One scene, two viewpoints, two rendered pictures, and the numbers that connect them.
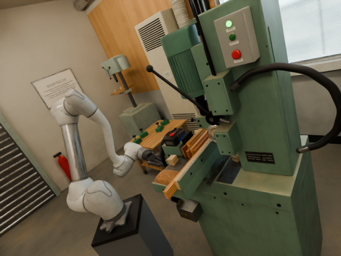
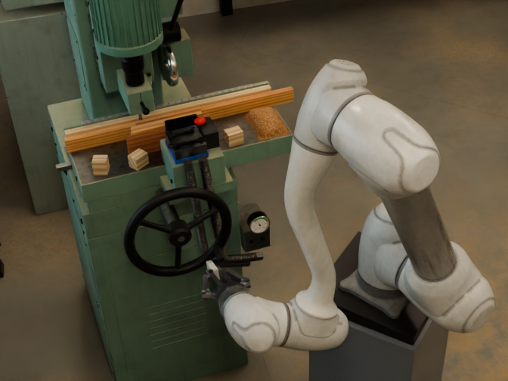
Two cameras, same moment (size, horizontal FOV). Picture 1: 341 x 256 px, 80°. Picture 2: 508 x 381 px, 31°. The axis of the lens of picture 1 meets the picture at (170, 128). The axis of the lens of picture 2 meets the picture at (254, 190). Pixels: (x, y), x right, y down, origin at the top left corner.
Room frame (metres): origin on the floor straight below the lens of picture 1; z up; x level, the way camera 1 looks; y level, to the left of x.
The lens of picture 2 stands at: (2.79, 0.95, 2.38)
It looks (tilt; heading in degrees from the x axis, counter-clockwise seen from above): 39 degrees down; 205
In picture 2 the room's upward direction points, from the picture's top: 3 degrees counter-clockwise
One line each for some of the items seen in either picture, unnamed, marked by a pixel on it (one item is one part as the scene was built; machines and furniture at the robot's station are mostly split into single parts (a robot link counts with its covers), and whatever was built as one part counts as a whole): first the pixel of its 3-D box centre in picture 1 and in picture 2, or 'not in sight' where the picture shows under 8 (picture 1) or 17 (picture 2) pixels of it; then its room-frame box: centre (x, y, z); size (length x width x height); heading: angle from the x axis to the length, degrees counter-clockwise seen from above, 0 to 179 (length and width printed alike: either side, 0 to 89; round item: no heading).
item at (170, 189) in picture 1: (203, 149); (182, 119); (0.94, -0.11, 0.92); 0.67 x 0.02 x 0.04; 133
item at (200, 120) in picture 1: (210, 121); (136, 91); (1.01, -0.21, 1.03); 0.14 x 0.07 x 0.09; 43
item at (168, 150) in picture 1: (178, 146); (193, 160); (1.10, 0.00, 0.91); 0.15 x 0.14 x 0.09; 133
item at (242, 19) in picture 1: (237, 39); not in sight; (0.69, -0.32, 1.40); 0.10 x 0.06 x 0.16; 43
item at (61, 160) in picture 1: (67, 168); not in sight; (3.15, 1.81, 0.30); 0.19 x 0.18 x 0.60; 38
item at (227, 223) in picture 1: (256, 213); (151, 249); (0.94, -0.29, 0.35); 0.58 x 0.45 x 0.71; 43
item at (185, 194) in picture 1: (192, 153); (185, 156); (1.04, -0.06, 0.87); 0.61 x 0.30 x 0.06; 133
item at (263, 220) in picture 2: (176, 198); (258, 224); (1.00, 0.13, 0.65); 0.06 x 0.04 x 0.08; 133
